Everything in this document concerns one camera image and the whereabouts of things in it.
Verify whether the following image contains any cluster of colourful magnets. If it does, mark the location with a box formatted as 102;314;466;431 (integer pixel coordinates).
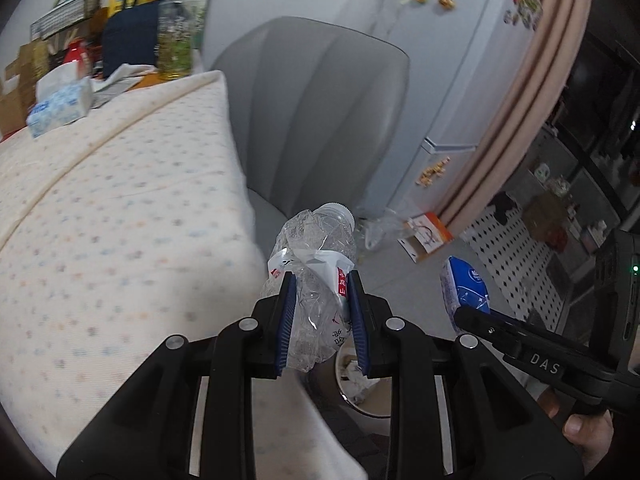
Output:
502;0;543;31

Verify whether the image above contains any blue patterned tissue pack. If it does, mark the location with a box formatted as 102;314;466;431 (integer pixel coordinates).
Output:
26;62;95;138

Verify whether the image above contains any cluster of small yellow magnets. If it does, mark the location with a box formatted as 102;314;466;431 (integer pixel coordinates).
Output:
417;157;451;188

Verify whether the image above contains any grey chair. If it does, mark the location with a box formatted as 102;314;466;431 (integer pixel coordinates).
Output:
210;16;411;261

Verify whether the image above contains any person's right hand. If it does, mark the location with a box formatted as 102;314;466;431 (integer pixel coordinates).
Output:
537;385;616;478

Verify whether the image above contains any open cardboard box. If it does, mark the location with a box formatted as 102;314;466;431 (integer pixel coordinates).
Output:
0;40;51;138

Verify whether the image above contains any white fridge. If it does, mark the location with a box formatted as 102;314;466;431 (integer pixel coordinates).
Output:
340;0;543;221

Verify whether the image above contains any white trash bin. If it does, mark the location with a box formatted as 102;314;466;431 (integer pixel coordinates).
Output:
332;342;396;418

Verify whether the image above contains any blue and white packet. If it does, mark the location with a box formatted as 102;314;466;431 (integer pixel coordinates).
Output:
439;256;492;333

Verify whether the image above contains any red round container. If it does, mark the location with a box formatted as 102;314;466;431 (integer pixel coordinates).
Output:
64;40;93;78

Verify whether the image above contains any loose white tissue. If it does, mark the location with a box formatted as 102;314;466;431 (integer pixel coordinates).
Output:
90;62;161;107

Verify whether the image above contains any navy tote bag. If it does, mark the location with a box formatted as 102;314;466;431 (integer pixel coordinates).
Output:
100;0;173;78

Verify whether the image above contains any crushed clear plastic bottle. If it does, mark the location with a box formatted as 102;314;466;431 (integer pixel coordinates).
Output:
259;202;358;373

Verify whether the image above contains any dark storage shelf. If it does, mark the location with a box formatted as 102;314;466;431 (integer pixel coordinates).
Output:
500;25;640;271

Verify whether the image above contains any white pegboard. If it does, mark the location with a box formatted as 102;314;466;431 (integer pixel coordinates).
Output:
460;205;571;351

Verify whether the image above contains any pink curtain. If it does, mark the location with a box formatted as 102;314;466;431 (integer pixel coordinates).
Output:
440;0;596;233

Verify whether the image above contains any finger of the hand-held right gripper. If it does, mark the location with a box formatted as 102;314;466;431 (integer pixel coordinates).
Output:
452;305;531;357

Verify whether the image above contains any cooking oil bottle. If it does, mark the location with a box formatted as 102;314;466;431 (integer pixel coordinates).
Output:
157;0;208;81

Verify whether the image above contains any cardboard piece with orange edge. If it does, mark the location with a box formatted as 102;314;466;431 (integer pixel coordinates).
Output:
398;212;453;263

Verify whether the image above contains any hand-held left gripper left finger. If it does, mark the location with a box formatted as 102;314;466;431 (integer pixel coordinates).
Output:
56;270;298;480

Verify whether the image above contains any floral cream tablecloth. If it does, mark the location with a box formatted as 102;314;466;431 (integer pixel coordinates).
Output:
0;70;371;480

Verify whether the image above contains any black wire basket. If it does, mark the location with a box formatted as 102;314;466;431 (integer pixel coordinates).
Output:
30;0;98;41

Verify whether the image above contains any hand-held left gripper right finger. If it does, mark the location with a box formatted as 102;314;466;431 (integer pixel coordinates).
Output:
346;270;585;480

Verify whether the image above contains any clear plastic bag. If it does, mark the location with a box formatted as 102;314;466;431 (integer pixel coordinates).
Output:
360;210;408;251

